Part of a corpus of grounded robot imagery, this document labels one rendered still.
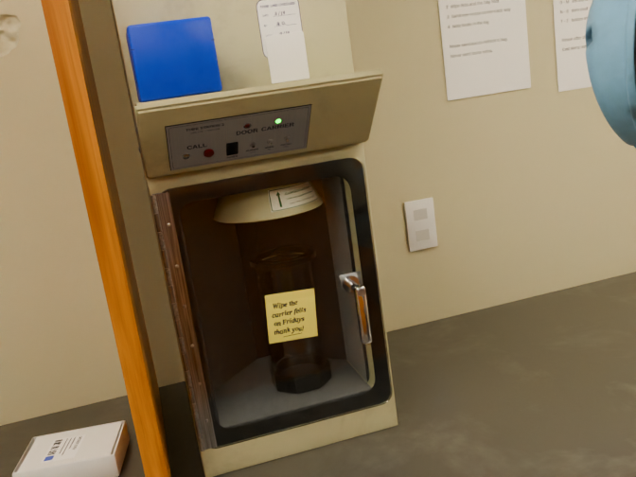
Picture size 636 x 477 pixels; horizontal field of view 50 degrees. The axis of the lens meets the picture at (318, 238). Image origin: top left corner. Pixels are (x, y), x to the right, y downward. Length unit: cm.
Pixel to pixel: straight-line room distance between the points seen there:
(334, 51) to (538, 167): 80
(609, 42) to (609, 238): 141
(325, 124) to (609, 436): 62
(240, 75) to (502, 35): 79
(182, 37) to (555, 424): 79
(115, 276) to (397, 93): 83
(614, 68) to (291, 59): 55
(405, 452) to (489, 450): 13
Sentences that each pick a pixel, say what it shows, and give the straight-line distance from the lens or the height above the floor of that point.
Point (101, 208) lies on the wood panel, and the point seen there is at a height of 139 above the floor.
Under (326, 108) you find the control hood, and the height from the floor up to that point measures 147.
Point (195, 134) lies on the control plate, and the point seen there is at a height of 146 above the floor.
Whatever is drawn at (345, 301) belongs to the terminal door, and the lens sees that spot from 106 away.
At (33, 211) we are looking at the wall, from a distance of 143.
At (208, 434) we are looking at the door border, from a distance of 108.
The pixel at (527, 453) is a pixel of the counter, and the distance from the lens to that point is 109.
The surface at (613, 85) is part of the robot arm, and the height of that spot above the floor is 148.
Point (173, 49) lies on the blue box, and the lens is 87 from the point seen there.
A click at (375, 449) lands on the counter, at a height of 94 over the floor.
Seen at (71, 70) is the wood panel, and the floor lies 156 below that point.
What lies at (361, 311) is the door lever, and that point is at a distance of 101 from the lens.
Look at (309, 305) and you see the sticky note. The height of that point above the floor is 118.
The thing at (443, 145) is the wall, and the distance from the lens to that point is 157.
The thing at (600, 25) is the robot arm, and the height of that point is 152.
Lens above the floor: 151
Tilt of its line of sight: 13 degrees down
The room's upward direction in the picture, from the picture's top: 8 degrees counter-clockwise
